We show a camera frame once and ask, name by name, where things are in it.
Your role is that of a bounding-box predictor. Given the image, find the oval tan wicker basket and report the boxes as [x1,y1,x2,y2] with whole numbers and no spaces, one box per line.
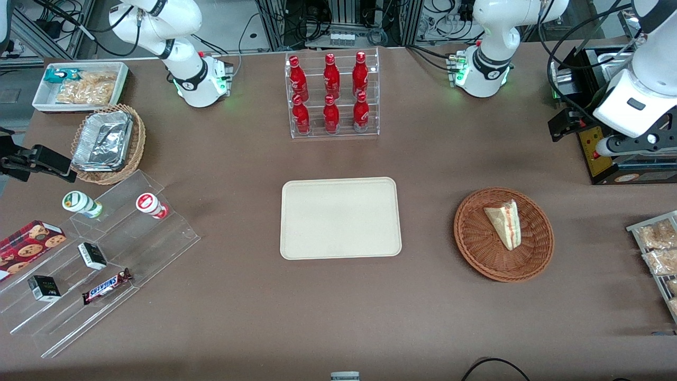
[70,104,147,186]

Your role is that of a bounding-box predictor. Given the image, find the teal snack packet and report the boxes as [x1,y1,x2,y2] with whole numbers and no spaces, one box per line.
[44,68,81,85]

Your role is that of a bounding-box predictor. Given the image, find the stacked aluminium foil containers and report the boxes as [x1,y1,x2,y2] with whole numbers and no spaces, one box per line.
[71,110,133,173]

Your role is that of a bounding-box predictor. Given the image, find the Snickers chocolate bar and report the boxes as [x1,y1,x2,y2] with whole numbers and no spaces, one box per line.
[82,268,133,305]

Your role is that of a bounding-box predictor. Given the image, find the round brown wicker basket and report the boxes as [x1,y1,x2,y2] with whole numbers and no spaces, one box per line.
[454,187,555,283]

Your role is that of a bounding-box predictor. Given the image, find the small black box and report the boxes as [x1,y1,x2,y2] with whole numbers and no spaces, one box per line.
[28,275,62,303]
[78,242,108,271]

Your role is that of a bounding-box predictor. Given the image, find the clear acrylic stepped shelf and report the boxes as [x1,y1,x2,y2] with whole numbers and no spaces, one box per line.
[0,169,202,359]

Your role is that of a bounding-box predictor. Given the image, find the black machine with yellow panel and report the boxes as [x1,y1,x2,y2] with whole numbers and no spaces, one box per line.
[548,47,677,186]

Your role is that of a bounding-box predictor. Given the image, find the triangle sandwich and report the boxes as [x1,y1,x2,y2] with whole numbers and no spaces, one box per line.
[483,199,522,251]

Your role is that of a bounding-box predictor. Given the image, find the aluminium profile frame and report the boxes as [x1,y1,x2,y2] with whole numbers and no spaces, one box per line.
[0,0,97,67]

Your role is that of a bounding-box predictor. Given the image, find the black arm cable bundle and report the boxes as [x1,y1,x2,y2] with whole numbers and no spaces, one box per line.
[537,0,643,126]

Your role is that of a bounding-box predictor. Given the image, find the grey snack tray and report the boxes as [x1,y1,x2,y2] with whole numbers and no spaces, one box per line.
[626,211,677,323]

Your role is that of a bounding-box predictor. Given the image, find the clear acrylic bottle rack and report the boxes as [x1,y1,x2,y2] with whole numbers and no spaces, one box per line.
[285,48,380,140]

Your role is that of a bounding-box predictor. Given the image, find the green lid yogurt drink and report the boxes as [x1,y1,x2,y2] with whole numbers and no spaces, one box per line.
[62,190,104,219]

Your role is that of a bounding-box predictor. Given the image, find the large clear bag of crackers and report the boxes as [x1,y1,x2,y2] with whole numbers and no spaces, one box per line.
[55,71,118,105]

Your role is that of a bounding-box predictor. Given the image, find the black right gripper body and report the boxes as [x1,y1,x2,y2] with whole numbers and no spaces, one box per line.
[0,139,35,179]

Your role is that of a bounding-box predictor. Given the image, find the cream plastic serving tray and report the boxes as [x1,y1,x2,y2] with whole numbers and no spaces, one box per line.
[280,177,402,261]

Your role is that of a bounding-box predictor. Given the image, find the red cookie box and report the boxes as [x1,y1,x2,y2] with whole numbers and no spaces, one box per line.
[0,220,67,282]

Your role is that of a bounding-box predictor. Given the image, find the aluminium frame equipment rack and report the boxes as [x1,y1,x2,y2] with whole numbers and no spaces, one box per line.
[254,0,426,49]

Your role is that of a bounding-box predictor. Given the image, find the red lid yogurt drink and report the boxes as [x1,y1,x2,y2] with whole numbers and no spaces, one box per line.
[135,193,170,220]

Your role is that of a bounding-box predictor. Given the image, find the white rectangular bin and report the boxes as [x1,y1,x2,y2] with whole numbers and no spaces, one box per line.
[32,61,130,114]

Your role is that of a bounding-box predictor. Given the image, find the red soda bottle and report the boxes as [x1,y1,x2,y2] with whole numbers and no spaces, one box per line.
[288,56,309,102]
[352,51,369,99]
[292,95,311,134]
[323,53,341,100]
[353,92,370,133]
[323,95,340,134]

